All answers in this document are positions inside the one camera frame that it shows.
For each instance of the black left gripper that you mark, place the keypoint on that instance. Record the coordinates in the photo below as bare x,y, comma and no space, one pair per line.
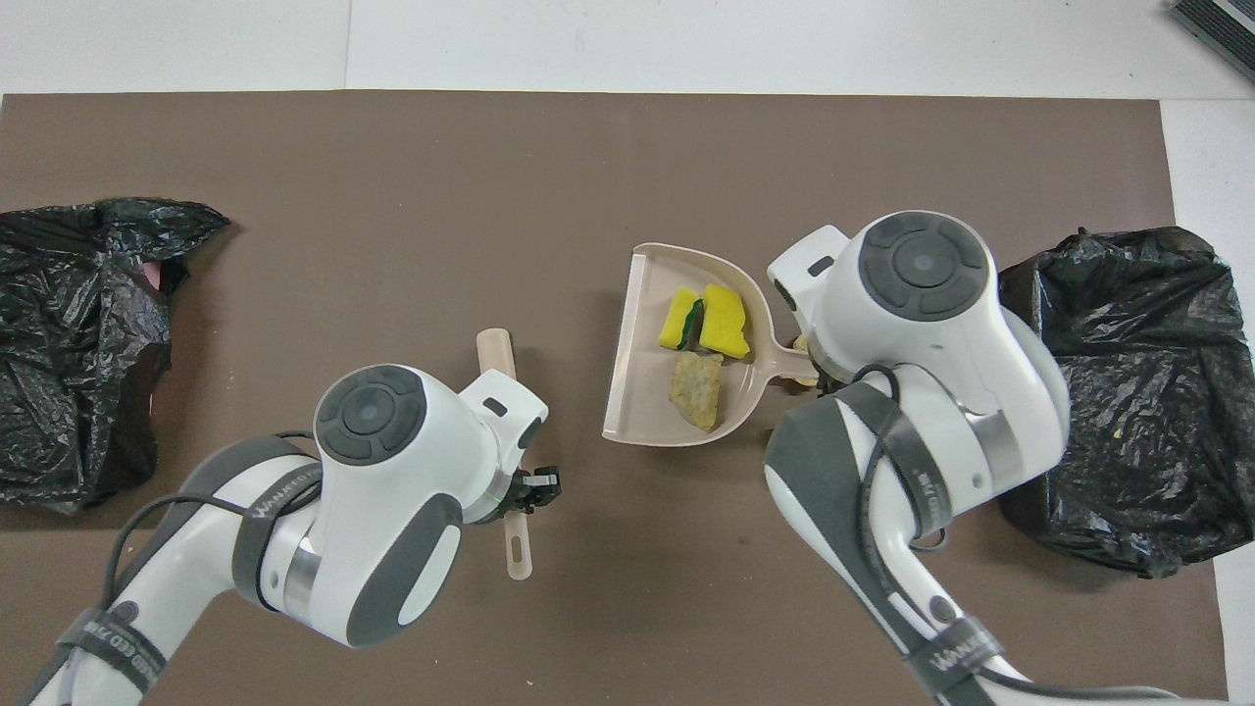
529,488

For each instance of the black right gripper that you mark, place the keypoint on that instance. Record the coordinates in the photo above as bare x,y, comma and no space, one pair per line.
828,378

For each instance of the yellow sponge wedge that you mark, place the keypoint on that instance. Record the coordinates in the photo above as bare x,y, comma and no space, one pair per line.
724,322

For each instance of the beige rock chunk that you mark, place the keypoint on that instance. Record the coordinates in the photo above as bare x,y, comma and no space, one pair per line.
697,392

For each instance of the beige brush with black bristles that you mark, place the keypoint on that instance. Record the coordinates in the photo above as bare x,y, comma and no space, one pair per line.
495,353

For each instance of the beige plastic dustpan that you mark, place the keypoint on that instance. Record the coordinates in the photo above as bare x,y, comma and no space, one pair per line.
642,392

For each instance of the yellow sponge piece green-backed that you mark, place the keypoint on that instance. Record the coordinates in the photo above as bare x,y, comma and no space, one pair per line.
677,319

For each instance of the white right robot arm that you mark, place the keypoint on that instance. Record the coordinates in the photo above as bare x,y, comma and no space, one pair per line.
931,324

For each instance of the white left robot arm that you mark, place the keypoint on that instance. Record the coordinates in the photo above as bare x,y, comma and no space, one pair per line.
392,490

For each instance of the pink bin with black bag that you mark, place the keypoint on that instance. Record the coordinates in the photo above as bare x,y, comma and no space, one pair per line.
59,392

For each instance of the brown table mat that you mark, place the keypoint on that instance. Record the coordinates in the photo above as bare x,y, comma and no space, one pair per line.
392,196

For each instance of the dark ribbed grille panel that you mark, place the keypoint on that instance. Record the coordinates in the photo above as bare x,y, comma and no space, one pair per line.
1221,27

